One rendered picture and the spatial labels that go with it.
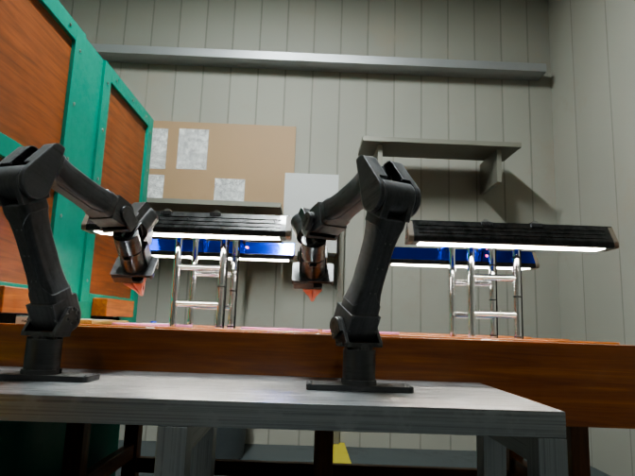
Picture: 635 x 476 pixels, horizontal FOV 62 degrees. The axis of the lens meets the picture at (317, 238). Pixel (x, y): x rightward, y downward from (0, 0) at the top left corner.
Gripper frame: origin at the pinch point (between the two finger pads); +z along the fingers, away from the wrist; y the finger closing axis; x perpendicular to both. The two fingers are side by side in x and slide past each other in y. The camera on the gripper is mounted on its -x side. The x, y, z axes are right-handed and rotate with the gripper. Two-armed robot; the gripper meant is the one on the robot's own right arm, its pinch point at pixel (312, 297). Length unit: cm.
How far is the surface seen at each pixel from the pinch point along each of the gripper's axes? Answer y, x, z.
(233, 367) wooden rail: 17.4, 20.3, 2.6
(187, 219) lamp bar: 38.3, -30.1, 0.0
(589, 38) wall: -171, -252, 18
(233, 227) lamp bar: 24.1, -27.7, 0.4
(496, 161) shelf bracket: -116, -204, 83
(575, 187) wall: -170, -197, 97
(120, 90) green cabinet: 85, -116, 0
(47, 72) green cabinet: 86, -67, -29
